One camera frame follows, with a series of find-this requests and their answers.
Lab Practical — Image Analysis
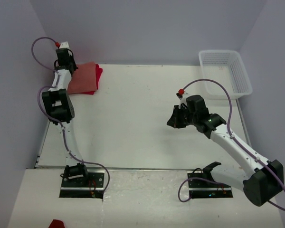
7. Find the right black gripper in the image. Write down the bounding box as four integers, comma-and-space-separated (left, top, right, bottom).
167, 105, 198, 129

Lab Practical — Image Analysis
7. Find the salmon pink t shirt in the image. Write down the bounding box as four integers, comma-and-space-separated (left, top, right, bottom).
67, 62, 97, 94

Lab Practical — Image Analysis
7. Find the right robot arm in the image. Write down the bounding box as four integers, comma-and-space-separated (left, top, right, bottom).
167, 93, 285, 207

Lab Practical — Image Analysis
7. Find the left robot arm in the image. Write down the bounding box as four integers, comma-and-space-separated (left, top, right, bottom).
41, 45, 89, 187

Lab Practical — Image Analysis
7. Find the folded red t shirt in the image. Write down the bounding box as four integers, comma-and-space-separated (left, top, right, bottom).
83, 64, 103, 95

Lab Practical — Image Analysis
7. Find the white plastic basket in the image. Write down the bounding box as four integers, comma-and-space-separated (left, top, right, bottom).
199, 50, 253, 99

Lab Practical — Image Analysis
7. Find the red cloth at bottom edge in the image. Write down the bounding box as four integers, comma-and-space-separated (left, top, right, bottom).
48, 219, 65, 228

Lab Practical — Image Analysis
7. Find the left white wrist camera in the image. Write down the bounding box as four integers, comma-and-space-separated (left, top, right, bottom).
59, 41, 70, 49

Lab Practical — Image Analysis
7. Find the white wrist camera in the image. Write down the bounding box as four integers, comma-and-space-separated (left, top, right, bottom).
176, 89, 190, 108
59, 41, 70, 49

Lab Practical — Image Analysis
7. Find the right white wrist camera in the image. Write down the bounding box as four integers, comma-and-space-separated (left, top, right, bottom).
176, 89, 190, 108

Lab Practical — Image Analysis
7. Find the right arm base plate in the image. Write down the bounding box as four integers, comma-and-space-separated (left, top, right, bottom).
188, 180, 233, 199

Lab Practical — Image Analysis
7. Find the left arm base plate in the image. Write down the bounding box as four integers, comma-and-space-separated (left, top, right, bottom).
59, 171, 105, 199

